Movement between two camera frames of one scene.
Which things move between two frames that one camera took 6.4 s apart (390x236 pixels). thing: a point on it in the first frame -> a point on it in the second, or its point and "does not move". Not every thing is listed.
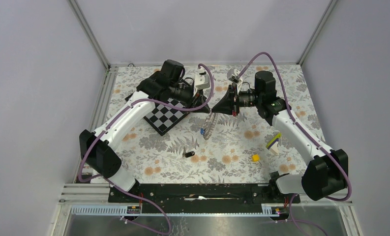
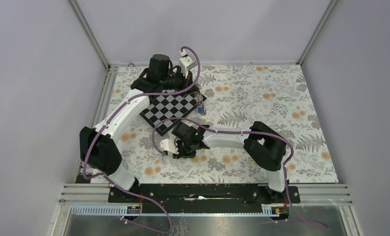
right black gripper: [227, 105] -> [181, 155]
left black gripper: [199, 99] -> [186, 83]
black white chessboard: [163, 118] does not move
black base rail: [199, 194] does not move
